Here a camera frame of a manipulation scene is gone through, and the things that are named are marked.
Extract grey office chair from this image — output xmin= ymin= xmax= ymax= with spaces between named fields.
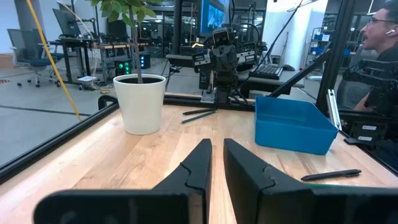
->
xmin=6 ymin=28 xmax=63 ymax=88

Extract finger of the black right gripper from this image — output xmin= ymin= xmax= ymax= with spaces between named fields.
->
xmin=210 ymin=45 xmax=224 ymax=72
xmin=223 ymin=45 xmax=239 ymax=72

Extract computer tower blue lights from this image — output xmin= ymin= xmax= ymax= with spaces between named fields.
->
xmin=138 ymin=52 xmax=152 ymax=70

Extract blue plastic bin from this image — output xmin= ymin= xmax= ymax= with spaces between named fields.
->
xmin=254 ymin=95 xmax=339 ymax=156

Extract white plant pot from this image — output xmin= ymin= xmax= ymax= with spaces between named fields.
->
xmin=113 ymin=73 xmax=167 ymax=136

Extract yellow hanging cable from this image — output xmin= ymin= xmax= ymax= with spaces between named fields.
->
xmin=25 ymin=0 xmax=82 ymax=121

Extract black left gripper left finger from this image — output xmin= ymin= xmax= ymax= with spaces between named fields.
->
xmin=33 ymin=138 xmax=213 ymax=224

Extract green pencil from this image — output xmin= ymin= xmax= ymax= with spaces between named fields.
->
xmin=304 ymin=182 xmax=346 ymax=187
xmin=181 ymin=110 xmax=218 ymax=124

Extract black bracket white labels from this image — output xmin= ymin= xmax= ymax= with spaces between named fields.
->
xmin=343 ymin=119 xmax=389 ymax=146

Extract person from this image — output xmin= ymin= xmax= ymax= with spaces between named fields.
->
xmin=353 ymin=0 xmax=398 ymax=112

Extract green leafy plant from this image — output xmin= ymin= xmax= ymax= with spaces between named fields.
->
xmin=85 ymin=0 xmax=162 ymax=84

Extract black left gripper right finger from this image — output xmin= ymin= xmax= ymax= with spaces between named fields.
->
xmin=223 ymin=138 xmax=398 ymax=224

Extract large blue display screen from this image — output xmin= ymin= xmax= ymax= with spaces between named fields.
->
xmin=200 ymin=0 xmax=231 ymax=35

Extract black computer monitor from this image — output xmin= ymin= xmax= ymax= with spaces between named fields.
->
xmin=52 ymin=8 xmax=82 ymax=38

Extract silver aluminium bar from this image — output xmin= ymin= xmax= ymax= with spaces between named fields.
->
xmin=325 ymin=88 xmax=343 ymax=131

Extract black keyboard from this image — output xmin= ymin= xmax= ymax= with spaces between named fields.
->
xmin=248 ymin=63 xmax=284 ymax=80

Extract computer tower green lights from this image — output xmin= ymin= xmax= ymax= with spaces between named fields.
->
xmin=114 ymin=58 xmax=133 ymax=77

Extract metal shelf rack blue bins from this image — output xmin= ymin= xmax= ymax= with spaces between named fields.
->
xmin=306 ymin=26 xmax=333 ymax=66

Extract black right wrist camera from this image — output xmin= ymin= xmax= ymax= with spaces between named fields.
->
xmin=213 ymin=28 xmax=231 ymax=47

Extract wood top desk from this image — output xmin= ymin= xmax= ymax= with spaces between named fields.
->
xmin=49 ymin=37 xmax=150 ymax=86

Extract grey desk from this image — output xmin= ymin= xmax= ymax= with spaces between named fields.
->
xmin=238 ymin=67 xmax=305 ymax=99
xmin=165 ymin=53 xmax=218 ymax=68

